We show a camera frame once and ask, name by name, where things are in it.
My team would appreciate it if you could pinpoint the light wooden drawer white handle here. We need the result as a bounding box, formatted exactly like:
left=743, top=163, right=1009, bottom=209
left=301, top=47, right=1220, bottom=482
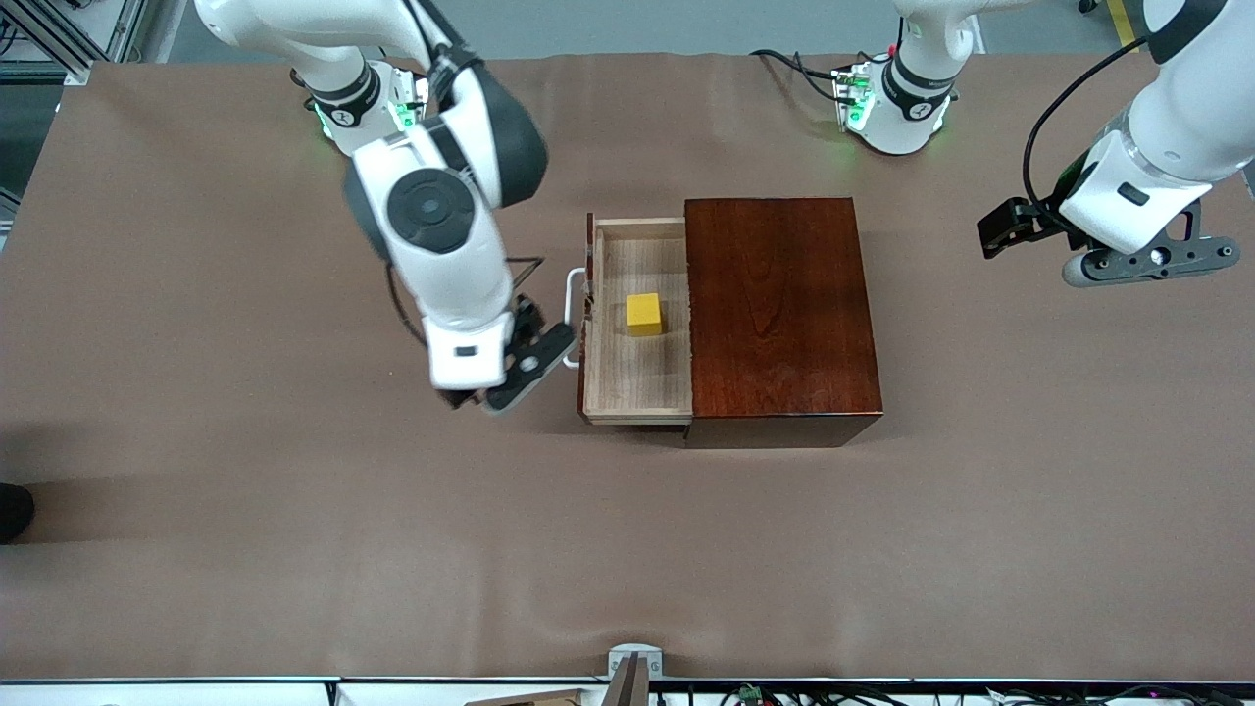
left=564, top=213, right=695, bottom=425

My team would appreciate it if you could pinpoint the dark wooden drawer cabinet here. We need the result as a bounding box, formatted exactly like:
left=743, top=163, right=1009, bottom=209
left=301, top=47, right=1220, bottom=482
left=681, top=196, right=883, bottom=450

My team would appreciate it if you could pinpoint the brown table cloth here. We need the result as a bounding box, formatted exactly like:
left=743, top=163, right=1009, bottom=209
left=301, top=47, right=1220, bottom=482
left=0, top=51, right=1255, bottom=682

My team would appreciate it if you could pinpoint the metal left base connector plate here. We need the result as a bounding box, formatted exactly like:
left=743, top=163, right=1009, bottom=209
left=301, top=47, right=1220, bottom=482
left=831, top=64, right=876, bottom=133

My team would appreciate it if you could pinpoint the metal base connector plate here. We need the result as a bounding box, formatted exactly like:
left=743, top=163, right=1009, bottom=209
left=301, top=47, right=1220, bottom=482
left=390, top=64, right=432, bottom=133
left=831, top=64, right=876, bottom=133

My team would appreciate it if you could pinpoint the metal right base connector plate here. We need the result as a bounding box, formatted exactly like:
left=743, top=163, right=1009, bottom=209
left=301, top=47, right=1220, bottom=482
left=390, top=64, right=432, bottom=133

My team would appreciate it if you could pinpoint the brown cardboard piece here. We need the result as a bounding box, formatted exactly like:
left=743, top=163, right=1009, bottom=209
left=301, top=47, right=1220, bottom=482
left=463, top=689, right=589, bottom=706

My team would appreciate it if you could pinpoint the black round object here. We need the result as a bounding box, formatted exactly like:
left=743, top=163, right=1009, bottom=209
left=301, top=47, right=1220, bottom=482
left=0, top=483, right=36, bottom=545

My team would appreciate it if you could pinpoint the black base cable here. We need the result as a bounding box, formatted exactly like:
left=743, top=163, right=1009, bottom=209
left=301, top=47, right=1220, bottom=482
left=750, top=47, right=836, bottom=77
left=779, top=57, right=842, bottom=104

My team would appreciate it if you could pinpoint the grey metal table bracket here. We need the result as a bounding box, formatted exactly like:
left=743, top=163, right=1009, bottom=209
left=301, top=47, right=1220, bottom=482
left=608, top=644, right=664, bottom=706

